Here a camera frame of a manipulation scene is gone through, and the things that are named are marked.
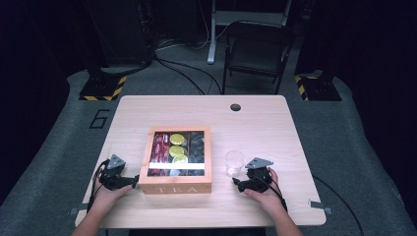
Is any hand-held gripper cable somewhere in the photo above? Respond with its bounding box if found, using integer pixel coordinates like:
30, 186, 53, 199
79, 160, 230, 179
251, 172, 289, 212
86, 159, 110, 214

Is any black stand base striped tape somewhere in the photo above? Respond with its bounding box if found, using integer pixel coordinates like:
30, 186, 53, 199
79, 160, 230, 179
293, 74, 343, 102
78, 75, 128, 102

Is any wooden tea box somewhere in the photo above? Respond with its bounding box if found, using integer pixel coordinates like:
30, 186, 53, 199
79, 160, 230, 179
138, 126, 213, 196

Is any left hand-held gripper cable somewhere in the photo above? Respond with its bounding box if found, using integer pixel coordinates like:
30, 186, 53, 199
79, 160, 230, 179
86, 159, 110, 214

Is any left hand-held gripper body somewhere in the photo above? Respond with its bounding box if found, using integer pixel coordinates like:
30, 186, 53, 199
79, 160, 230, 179
97, 153, 134, 192

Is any black folding chair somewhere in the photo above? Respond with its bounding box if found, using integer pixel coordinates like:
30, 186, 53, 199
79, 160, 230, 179
221, 20, 296, 96

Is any white metal desk frame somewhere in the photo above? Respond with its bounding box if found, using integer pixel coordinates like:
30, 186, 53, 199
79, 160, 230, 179
207, 0, 293, 65

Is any right hand-held gripper cable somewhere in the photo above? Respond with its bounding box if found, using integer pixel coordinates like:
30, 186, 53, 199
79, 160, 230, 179
251, 172, 289, 212

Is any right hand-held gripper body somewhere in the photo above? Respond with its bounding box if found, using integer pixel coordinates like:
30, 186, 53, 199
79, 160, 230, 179
242, 156, 275, 194

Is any clear plastic cup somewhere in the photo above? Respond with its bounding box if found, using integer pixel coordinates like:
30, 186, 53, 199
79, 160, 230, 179
224, 149, 247, 179

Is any bundle of red sachets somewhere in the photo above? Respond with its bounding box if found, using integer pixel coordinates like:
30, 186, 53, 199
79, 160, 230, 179
150, 132, 171, 164

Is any grey table clamp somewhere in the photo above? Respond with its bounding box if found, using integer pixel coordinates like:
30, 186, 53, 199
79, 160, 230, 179
68, 203, 89, 216
307, 198, 333, 216

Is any pile of dark capsules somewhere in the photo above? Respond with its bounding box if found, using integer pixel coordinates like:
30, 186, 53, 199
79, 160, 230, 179
188, 131, 206, 163

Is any black floor cable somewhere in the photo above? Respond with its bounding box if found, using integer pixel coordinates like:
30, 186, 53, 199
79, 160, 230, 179
152, 56, 224, 96

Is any person's right hand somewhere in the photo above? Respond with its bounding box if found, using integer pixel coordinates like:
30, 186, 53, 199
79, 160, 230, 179
243, 166, 287, 216

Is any person's left hand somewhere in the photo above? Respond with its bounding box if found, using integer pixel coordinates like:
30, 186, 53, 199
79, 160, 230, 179
89, 179, 133, 211

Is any thin black cable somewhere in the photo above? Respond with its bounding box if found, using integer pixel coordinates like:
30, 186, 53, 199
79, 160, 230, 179
311, 174, 365, 236

